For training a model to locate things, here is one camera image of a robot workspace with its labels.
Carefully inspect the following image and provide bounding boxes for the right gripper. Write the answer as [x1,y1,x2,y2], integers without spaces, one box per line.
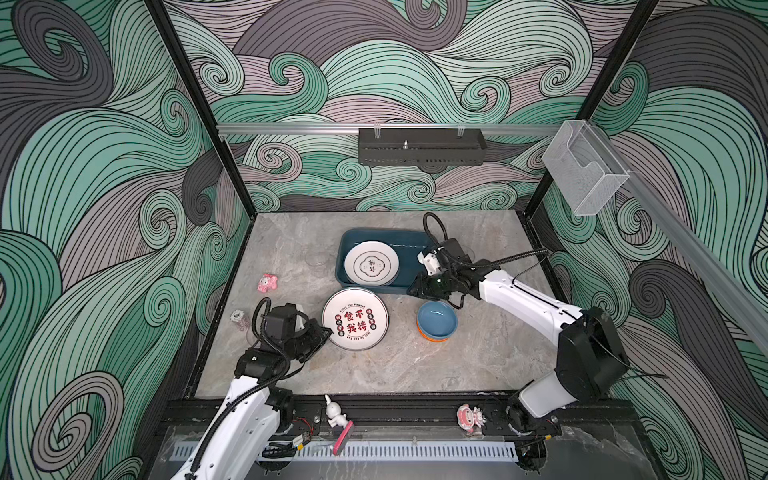
[404,270,459,300]

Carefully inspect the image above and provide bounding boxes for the blue bowl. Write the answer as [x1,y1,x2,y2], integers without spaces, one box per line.
[417,301,458,335]

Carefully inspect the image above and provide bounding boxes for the white plate red circle characters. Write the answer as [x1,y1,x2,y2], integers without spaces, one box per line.
[322,287,389,351]

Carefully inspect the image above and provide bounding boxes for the white plate cloud outline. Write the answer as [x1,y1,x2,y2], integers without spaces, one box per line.
[343,241,400,286]

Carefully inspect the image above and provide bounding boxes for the clear drinking glass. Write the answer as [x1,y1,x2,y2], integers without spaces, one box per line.
[304,248,330,268]

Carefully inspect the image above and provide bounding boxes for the orange bowl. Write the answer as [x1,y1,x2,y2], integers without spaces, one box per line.
[417,325,455,343]

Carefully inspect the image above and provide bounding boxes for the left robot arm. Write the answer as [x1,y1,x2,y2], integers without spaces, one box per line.
[174,297,333,479]

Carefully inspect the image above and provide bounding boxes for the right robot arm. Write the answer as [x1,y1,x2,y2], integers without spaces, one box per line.
[408,238,630,429]

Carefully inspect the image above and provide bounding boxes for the teal plastic bin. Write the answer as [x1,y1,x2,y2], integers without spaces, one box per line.
[335,228,431,295]

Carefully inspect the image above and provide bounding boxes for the small pink toy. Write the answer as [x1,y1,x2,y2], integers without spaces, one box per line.
[257,273,278,294]

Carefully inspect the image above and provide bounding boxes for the white rabbit figurine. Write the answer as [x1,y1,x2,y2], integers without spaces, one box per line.
[324,395,349,429]

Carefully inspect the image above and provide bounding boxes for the pink pig figurine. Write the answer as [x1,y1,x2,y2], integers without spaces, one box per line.
[457,404,485,436]

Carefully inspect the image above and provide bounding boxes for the white slotted cable duct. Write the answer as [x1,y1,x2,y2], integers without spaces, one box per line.
[257,440,520,464]

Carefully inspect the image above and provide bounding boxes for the black perforated wall tray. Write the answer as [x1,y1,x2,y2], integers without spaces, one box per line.
[357,129,488,173]

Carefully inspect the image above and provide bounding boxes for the clear acrylic wall box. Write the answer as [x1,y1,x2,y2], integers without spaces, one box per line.
[542,120,629,217]

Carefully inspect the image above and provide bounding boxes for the aluminium wall rail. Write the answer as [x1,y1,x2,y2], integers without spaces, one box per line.
[216,122,560,137]

